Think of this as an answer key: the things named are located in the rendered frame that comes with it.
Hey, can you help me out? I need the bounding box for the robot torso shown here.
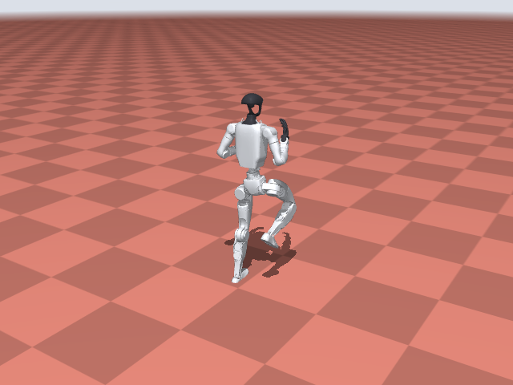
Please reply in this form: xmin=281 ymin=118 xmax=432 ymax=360
xmin=235 ymin=119 xmax=268 ymax=196

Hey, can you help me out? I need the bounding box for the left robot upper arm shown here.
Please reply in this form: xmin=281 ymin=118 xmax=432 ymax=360
xmin=216 ymin=123 xmax=237 ymax=159

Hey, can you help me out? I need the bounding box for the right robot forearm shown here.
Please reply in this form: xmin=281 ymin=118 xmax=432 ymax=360
xmin=280 ymin=137 xmax=289 ymax=163

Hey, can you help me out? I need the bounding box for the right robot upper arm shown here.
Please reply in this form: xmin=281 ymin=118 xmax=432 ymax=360
xmin=261 ymin=126 xmax=285 ymax=166

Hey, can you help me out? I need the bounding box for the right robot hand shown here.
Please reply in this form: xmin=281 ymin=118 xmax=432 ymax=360
xmin=279 ymin=119 xmax=289 ymax=142

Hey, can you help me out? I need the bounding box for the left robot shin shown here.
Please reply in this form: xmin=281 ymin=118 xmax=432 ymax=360
xmin=233 ymin=229 xmax=248 ymax=278

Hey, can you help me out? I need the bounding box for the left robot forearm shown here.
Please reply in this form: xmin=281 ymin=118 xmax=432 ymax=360
xmin=227 ymin=145 xmax=236 ymax=156

